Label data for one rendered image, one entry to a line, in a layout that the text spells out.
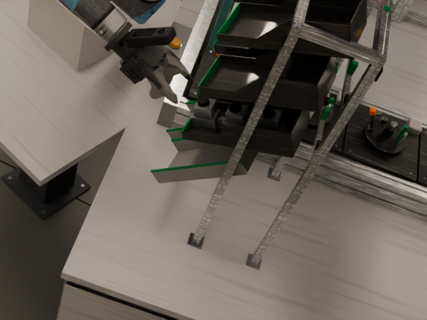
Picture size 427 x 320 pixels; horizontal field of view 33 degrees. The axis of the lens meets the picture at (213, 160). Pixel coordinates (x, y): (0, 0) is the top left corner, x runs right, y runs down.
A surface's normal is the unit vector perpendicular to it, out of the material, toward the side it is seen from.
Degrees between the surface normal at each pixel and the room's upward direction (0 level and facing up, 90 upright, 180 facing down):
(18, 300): 0
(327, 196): 0
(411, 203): 90
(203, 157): 45
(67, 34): 90
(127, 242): 0
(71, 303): 90
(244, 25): 25
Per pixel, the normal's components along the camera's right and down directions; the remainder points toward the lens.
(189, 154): -0.44, -0.75
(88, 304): -0.23, 0.73
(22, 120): 0.26, -0.60
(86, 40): 0.72, 0.65
